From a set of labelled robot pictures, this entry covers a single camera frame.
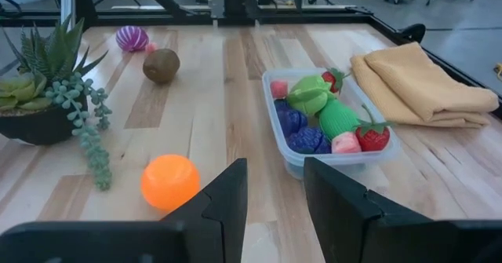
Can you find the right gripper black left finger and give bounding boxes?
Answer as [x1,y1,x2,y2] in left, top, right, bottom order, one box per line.
[0,157,249,263]

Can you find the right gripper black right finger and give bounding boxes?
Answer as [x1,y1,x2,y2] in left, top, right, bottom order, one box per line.
[303,157,502,263]

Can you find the orange toy fruit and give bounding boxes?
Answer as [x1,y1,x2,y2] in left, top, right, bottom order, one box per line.
[140,153,202,212]

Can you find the pink toy fruit piece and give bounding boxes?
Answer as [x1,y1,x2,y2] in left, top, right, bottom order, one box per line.
[330,131,362,155]
[269,79,290,100]

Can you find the red toy strawberry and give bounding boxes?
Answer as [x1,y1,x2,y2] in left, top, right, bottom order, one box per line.
[321,67,351,96]
[352,104,395,153]

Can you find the purple toy blackberry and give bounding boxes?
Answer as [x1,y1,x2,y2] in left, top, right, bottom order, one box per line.
[286,126,333,155]

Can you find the green toy corn husk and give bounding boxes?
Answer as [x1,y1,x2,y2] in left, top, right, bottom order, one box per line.
[318,97,362,141]

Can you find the purple toy eggplant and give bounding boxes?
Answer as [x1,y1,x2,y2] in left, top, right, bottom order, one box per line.
[273,99,309,139]

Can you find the light green toy vegetable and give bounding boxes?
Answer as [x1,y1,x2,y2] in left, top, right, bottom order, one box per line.
[286,74,337,117]

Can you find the brown toy kiwi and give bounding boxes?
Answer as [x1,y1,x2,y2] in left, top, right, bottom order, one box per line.
[142,48,182,86]

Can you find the clear plastic tupperware container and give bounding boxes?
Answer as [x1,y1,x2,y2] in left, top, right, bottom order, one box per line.
[261,67,402,181]

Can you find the trailing green bead strand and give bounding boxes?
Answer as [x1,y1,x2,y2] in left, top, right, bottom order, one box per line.
[44,71,115,192]

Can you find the black round plant pot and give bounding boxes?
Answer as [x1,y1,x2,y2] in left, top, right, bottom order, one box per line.
[0,97,89,147]

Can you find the folded yellow cloth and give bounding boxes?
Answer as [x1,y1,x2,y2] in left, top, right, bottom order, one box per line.
[349,41,500,130]

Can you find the yellow green succulent rosette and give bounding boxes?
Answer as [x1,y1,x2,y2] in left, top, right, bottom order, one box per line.
[0,71,53,113]

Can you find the purple white striped toy onion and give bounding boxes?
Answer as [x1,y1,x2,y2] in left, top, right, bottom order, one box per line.
[115,24,151,53]

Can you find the striped green spiky succulent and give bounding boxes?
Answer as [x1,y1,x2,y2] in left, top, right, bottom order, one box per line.
[2,14,110,80]

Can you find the black curved corner handle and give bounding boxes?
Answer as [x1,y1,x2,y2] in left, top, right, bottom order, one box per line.
[397,23,427,45]

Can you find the black rig frame struts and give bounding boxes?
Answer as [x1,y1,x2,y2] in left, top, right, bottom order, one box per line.
[72,0,213,25]

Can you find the silver vertical frame post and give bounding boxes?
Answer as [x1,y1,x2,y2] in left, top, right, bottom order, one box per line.
[60,0,76,29]

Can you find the black hanging cable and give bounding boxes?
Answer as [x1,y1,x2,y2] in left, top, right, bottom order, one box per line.
[0,0,24,20]

